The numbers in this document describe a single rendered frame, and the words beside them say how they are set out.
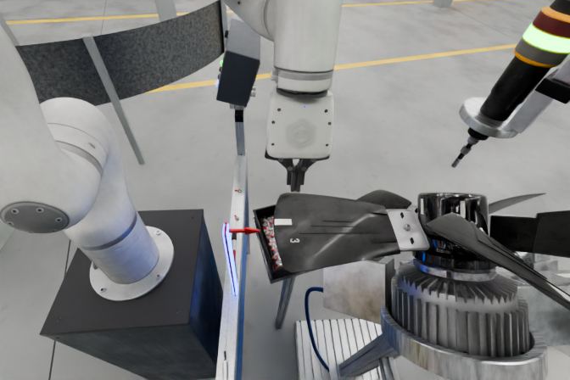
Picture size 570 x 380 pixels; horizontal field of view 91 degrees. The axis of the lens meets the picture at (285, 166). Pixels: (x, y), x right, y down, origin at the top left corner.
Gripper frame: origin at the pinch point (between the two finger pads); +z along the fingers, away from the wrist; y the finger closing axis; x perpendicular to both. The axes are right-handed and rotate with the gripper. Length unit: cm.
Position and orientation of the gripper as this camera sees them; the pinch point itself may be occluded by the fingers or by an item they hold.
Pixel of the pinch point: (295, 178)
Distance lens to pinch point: 48.4
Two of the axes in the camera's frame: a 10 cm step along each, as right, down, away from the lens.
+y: 10.0, 0.1, 0.8
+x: -0.6, -5.0, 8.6
